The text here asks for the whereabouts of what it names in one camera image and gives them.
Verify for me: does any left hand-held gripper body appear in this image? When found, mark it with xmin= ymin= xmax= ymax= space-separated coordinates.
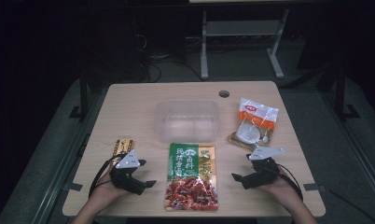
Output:
xmin=108 ymin=149 xmax=147 ymax=196

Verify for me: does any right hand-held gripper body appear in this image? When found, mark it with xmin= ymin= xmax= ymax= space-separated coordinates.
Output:
xmin=241 ymin=147 xmax=286 ymax=190

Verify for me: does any small yellow brown box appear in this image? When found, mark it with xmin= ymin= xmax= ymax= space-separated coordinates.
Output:
xmin=111 ymin=138 xmax=135 ymax=166

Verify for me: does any white orange food packet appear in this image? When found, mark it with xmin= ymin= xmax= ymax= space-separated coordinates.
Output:
xmin=227 ymin=96 xmax=280 ymax=153

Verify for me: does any green seasoning packet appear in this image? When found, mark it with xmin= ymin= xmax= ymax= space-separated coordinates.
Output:
xmin=163 ymin=142 xmax=219 ymax=212

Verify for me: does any clear plastic container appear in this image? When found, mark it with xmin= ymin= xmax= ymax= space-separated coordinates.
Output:
xmin=153 ymin=99 xmax=221 ymax=144

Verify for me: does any person's left hand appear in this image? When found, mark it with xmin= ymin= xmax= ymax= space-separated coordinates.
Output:
xmin=91 ymin=169 xmax=132 ymax=207

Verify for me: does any person's right hand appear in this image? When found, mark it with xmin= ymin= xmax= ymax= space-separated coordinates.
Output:
xmin=257 ymin=166 xmax=298 ymax=207

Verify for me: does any grey tape strip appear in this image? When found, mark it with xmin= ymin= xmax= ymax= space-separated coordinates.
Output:
xmin=62 ymin=182 xmax=84 ymax=192
xmin=302 ymin=182 xmax=328 ymax=192

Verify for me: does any black metal stand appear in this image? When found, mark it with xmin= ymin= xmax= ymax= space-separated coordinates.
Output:
xmin=334 ymin=63 xmax=361 ymax=121
xmin=68 ymin=76 xmax=90 ymax=121

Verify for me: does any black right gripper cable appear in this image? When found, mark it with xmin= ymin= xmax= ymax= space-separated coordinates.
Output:
xmin=278 ymin=163 xmax=304 ymax=201

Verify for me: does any metal frame rail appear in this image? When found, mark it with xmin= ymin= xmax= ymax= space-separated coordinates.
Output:
xmin=31 ymin=92 xmax=98 ymax=224
xmin=320 ymin=91 xmax=375 ymax=202

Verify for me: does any black floor cable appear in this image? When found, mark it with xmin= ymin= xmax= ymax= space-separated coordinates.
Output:
xmin=325 ymin=187 xmax=375 ymax=224

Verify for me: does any bundle of floor cables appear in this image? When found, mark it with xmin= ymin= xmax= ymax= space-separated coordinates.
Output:
xmin=135 ymin=31 xmax=205 ymax=84

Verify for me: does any white metal table frame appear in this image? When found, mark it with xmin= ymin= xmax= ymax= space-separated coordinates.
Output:
xmin=200 ymin=7 xmax=291 ymax=80

